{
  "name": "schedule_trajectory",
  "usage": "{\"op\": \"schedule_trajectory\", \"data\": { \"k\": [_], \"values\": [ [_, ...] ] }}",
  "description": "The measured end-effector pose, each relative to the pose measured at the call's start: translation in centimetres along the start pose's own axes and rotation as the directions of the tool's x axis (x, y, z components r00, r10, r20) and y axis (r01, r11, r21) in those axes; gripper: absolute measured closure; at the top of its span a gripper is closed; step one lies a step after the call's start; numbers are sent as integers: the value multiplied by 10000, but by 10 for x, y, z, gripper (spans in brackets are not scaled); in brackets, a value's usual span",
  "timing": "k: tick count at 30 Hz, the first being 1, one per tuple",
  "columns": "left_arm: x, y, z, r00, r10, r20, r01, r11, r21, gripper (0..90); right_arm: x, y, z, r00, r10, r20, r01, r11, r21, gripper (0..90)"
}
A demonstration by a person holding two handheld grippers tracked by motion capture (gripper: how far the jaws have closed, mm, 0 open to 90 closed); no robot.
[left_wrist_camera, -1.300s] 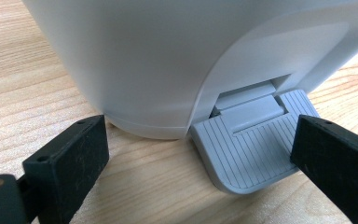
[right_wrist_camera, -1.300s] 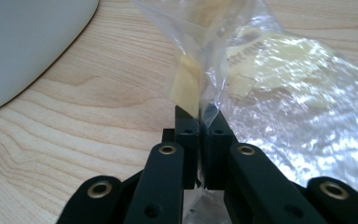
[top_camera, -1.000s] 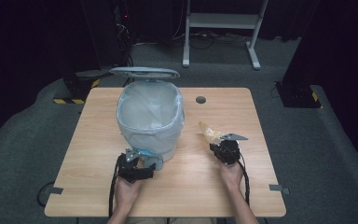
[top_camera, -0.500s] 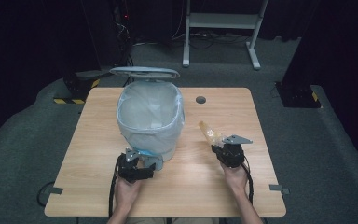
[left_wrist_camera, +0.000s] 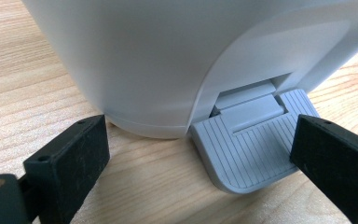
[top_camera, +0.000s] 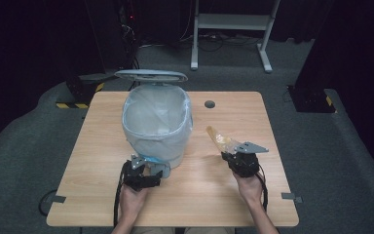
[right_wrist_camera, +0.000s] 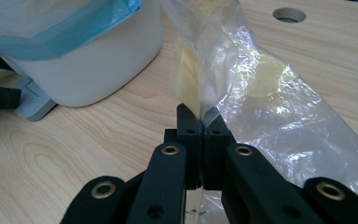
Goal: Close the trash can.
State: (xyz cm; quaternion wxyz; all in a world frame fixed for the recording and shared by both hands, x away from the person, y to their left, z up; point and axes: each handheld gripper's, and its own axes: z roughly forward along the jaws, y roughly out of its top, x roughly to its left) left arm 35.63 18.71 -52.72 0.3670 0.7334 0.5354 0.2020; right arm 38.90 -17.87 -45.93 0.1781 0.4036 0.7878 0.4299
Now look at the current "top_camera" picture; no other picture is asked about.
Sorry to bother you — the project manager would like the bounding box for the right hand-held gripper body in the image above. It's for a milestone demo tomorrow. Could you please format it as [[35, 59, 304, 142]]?
[[227, 140, 270, 178]]

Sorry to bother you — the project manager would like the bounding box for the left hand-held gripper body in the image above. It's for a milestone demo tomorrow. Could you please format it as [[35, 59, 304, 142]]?
[[122, 154, 150, 192]]

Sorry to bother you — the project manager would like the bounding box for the grey bin pedal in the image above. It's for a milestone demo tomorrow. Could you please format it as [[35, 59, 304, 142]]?
[[147, 161, 171, 179]]

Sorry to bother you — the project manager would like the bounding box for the white pedal trash bin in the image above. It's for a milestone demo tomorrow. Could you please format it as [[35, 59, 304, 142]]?
[[114, 68, 195, 170]]

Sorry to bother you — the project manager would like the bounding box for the person's left hand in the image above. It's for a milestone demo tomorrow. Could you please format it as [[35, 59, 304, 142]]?
[[119, 184, 149, 222]]

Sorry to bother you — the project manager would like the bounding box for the person's right hand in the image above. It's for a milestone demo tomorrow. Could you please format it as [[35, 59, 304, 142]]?
[[233, 171, 265, 208]]

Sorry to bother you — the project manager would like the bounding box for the translucent bin liner bag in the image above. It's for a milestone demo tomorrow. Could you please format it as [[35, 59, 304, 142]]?
[[121, 83, 194, 164]]

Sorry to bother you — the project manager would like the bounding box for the black stand with yellow mark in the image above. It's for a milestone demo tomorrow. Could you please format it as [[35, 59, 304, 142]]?
[[286, 0, 338, 114]]

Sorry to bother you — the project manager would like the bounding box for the black stand with striped base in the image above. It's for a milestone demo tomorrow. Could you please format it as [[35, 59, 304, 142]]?
[[55, 72, 107, 110]]

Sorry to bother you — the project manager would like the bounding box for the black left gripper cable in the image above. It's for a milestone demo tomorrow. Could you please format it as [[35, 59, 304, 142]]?
[[112, 161, 128, 228]]

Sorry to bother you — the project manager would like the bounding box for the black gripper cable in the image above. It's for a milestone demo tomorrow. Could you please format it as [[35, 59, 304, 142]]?
[[255, 165, 270, 213], [112, 161, 128, 228]]

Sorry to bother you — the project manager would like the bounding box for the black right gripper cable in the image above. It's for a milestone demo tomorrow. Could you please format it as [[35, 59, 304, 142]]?
[[255, 165, 270, 213]]

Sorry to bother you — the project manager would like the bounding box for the black floor cable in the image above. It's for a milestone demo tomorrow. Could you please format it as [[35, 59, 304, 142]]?
[[37, 188, 58, 217]]

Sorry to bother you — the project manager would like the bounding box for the white metal desk frame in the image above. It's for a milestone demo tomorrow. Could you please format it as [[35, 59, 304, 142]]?
[[189, 0, 282, 74]]

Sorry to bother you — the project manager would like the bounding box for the dark equipment rack with cables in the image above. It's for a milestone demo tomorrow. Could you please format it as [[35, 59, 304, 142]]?
[[116, 0, 141, 71]]

